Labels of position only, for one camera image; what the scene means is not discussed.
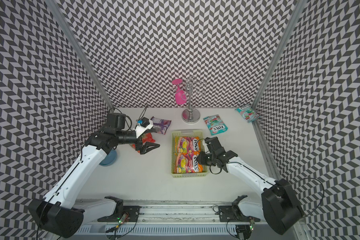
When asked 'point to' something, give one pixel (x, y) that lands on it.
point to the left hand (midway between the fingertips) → (155, 138)
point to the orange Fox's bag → (187, 162)
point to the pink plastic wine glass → (180, 98)
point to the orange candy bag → (184, 144)
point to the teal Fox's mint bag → (215, 124)
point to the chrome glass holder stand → (191, 116)
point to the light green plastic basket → (188, 133)
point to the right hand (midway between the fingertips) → (198, 162)
